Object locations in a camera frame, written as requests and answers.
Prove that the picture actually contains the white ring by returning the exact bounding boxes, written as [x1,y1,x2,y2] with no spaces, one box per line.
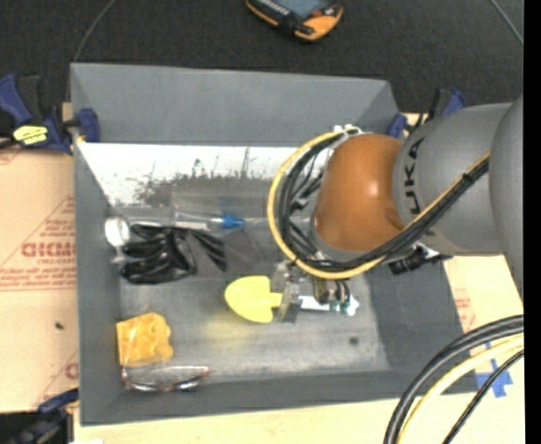
[104,216,132,249]

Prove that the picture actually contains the yellow toy shovel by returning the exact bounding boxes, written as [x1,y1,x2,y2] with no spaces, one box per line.
[224,275,284,325]

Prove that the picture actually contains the clear glasses with brown frame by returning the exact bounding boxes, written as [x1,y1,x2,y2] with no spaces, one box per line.
[120,364,211,393]

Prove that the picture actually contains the clear plastic bottle blue cap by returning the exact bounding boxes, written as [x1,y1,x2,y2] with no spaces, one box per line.
[170,206,248,236]

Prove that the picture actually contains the yellow toy brick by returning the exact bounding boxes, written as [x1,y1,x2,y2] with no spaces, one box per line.
[115,311,175,368]

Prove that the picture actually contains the brown cardboard board red print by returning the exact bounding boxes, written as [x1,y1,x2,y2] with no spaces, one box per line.
[0,136,514,416]

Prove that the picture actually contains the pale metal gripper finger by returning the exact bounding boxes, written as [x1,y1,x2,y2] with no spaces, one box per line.
[272,261,301,295]
[277,293,301,324]

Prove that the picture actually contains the grey metal bin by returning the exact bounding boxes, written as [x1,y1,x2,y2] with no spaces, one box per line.
[68,61,479,425]

